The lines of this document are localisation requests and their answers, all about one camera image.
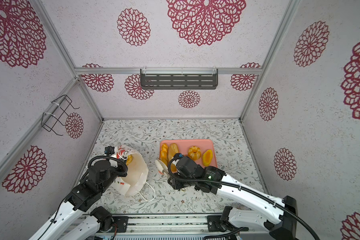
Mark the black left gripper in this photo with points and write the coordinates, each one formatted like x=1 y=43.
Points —
x=121 y=169

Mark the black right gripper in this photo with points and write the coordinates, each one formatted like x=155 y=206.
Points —
x=175 y=184

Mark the striped round bun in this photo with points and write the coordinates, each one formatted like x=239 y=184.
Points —
x=194 y=153

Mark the oval yellow bread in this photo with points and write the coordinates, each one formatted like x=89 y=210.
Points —
x=207 y=158

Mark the long pale baguette bread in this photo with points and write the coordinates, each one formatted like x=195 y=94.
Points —
x=173 y=149

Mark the long twisted yellow bread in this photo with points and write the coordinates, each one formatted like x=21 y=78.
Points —
x=164 y=154

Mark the steel tongs with white tips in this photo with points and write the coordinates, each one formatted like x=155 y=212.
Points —
x=162 y=168

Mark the white floral paper bag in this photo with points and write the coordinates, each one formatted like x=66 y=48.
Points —
x=137 y=174

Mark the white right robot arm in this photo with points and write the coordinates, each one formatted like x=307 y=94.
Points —
x=279 y=213

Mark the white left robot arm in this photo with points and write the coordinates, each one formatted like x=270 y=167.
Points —
x=69 y=213

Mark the pink plastic tray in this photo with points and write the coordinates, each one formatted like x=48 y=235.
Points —
x=184 y=145

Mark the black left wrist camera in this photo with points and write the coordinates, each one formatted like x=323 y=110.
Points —
x=100 y=171

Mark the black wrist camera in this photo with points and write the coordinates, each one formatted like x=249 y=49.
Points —
x=100 y=171
x=175 y=159

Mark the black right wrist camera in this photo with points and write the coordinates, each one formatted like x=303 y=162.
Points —
x=175 y=159

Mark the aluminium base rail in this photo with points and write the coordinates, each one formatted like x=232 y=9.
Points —
x=226 y=225

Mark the black wire wall rack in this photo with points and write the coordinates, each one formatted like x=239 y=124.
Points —
x=50 y=119

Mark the dark grey wall shelf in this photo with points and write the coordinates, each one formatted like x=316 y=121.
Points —
x=179 y=79

